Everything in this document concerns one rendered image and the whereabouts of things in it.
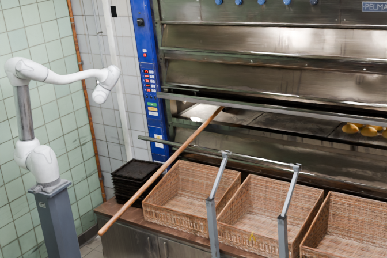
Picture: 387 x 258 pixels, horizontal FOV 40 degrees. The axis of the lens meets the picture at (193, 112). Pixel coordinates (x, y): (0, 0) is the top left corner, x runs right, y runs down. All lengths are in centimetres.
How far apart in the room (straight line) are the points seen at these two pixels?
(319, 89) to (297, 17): 45
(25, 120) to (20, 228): 106
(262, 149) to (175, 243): 87
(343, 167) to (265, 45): 89
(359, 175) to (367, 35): 85
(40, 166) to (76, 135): 107
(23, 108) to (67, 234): 89
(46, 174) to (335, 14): 202
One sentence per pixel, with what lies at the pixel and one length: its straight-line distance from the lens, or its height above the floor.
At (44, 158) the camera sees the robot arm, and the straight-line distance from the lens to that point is 350.
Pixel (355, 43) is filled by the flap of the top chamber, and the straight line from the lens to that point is 312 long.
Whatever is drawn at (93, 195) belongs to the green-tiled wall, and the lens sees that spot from 479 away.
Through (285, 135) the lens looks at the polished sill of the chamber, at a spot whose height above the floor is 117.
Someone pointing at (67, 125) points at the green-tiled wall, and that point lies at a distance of 443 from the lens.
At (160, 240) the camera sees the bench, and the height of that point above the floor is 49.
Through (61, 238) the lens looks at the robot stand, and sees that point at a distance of 371.
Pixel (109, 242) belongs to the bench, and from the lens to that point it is 418.
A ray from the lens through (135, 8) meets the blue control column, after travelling 386.
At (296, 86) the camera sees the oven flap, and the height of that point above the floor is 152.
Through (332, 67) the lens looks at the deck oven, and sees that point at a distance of 320.
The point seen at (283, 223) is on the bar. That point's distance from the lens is 302.
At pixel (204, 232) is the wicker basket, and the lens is 354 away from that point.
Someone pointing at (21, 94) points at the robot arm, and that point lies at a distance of 358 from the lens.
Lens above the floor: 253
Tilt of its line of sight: 20 degrees down
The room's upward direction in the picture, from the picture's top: 6 degrees counter-clockwise
